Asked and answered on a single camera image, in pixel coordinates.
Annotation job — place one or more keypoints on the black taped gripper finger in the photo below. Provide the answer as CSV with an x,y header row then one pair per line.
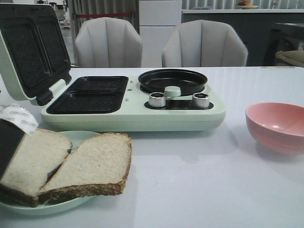
x,y
15,123

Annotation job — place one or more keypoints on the bread slice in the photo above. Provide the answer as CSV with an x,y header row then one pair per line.
x,y
99,166
38,157

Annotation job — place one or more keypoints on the green breakfast maker lid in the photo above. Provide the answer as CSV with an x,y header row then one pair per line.
x,y
33,54

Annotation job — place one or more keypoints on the pink bowl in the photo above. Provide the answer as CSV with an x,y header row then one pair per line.
x,y
278,127

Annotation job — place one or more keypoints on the green breakfast maker base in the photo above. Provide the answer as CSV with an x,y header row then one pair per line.
x,y
118,104

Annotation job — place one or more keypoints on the green round plate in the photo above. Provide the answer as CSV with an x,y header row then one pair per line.
x,y
51,207

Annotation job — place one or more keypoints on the left beige chair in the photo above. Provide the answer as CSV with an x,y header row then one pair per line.
x,y
108,43

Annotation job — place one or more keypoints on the beige chair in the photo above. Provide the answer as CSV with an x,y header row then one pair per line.
x,y
204,43
108,43

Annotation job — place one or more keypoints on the grey corrugated curtain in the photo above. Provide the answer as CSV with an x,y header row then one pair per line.
x,y
122,9

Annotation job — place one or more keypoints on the left silver control knob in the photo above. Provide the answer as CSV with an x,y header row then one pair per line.
x,y
157,99

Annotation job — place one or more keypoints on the silver control knob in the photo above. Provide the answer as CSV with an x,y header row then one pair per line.
x,y
157,99
200,100

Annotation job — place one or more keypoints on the white refrigerator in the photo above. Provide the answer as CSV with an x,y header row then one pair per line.
x,y
157,19

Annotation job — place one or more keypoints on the black round frying pan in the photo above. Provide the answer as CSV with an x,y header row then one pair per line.
x,y
188,81

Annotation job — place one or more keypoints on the right silver control knob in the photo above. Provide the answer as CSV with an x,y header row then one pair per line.
x,y
200,100

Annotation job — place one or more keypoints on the right beige chair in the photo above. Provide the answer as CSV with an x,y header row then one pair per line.
x,y
204,43

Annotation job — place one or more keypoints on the fruit plate on counter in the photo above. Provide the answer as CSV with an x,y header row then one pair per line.
x,y
245,5

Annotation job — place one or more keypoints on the grey kitchen counter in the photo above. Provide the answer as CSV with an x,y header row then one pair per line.
x,y
263,31

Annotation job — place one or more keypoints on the beige cushion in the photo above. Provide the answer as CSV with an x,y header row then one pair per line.
x,y
290,58

